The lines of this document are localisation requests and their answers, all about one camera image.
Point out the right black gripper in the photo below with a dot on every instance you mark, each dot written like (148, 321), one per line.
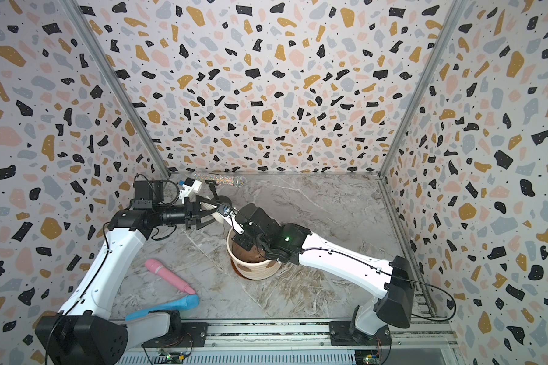
(239, 238)

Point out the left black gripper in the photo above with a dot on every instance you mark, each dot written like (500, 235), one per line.
(191, 208)

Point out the cream ceramic pot with soil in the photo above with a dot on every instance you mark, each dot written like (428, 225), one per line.
(250, 264)

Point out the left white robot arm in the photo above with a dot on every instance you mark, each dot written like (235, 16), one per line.
(82, 331)

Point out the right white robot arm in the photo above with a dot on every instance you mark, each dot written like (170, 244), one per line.
(390, 282)

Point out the terracotta pot saucer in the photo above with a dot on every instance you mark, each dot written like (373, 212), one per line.
(234, 267)

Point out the glitter tube on black stand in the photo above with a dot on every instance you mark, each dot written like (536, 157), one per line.
(236, 181)

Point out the pink silicone tool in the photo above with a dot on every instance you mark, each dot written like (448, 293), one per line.
(156, 267)

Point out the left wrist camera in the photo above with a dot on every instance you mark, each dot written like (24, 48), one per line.
(188, 188)

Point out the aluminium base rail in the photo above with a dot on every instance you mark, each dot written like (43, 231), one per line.
(294, 341)

